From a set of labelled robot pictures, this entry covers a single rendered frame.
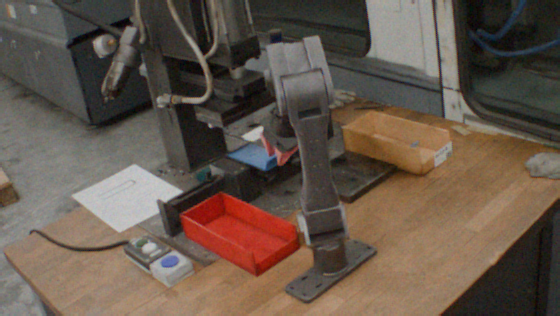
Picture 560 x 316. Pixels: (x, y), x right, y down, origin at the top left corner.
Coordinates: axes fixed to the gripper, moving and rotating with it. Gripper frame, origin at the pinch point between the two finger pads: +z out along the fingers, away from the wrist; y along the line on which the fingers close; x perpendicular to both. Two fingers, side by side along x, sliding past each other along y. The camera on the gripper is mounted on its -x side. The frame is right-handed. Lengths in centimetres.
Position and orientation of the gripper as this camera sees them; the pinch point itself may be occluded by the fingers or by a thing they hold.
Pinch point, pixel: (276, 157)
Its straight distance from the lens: 155.2
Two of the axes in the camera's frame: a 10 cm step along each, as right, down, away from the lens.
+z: -1.7, 6.9, 7.0
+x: -7.3, 3.9, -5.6
